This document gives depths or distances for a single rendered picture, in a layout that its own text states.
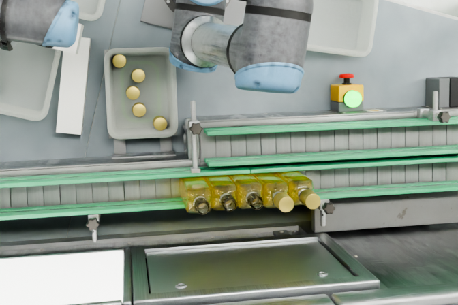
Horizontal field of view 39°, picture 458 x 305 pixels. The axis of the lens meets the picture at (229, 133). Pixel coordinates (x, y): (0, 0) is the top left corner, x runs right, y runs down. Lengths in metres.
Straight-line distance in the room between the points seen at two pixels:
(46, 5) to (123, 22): 0.69
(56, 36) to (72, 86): 0.62
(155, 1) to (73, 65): 0.26
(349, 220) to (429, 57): 0.51
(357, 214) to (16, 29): 1.03
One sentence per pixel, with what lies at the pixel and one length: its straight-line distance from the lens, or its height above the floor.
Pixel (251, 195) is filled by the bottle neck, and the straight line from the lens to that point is 1.39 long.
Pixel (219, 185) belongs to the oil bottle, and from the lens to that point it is 1.43.
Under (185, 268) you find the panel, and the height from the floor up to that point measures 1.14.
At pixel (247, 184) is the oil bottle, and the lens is 1.43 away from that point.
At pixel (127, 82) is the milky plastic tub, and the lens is 1.69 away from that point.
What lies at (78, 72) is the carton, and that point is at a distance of 1.65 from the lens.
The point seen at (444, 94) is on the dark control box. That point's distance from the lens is 1.83.
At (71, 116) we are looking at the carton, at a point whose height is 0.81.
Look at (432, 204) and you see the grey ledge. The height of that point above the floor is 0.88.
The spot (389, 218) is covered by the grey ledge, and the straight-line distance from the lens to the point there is 1.77.
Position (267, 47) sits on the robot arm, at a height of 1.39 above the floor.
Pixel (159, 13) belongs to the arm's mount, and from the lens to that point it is 1.70.
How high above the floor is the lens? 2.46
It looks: 79 degrees down
